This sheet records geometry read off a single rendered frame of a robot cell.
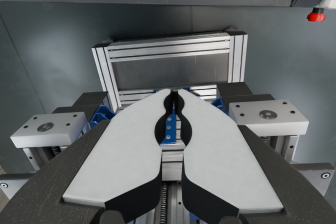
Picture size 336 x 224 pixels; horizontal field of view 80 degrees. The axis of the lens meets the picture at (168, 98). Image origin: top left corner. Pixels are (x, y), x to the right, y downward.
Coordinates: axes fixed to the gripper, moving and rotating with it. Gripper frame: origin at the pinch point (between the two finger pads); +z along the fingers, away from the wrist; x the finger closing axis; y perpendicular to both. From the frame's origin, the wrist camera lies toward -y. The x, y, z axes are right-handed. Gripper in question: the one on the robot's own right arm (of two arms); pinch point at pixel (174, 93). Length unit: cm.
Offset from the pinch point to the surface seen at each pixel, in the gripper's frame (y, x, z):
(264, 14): 8, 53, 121
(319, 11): -1, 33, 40
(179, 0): -3.7, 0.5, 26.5
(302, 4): -3.5, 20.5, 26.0
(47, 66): 46, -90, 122
